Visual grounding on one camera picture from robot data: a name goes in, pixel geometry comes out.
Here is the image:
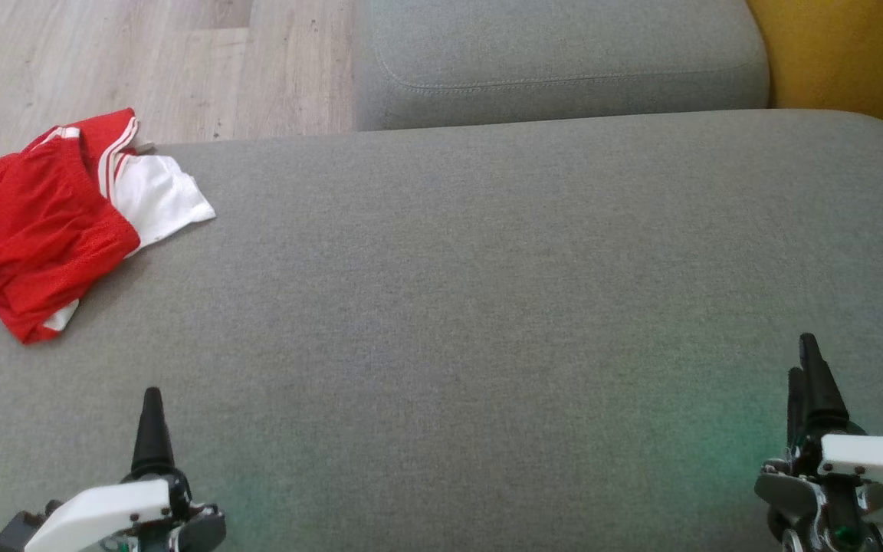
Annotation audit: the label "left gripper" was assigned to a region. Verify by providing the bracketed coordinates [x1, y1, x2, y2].
[24, 387, 228, 552]

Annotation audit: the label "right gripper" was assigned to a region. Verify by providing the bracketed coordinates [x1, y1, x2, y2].
[754, 333, 883, 552]

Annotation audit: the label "red mesh jersey white sleeves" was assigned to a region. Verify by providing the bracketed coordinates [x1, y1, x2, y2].
[0, 107, 217, 346]

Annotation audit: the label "large grey sofa seat cushion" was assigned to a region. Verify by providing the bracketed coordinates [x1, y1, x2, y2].
[0, 109, 883, 552]

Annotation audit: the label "yellow sofa back cushion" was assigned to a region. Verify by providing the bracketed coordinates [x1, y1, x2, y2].
[747, 0, 883, 156]

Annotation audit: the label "small grey sofa seat cushion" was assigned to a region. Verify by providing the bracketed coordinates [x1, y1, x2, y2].
[353, 0, 770, 131]

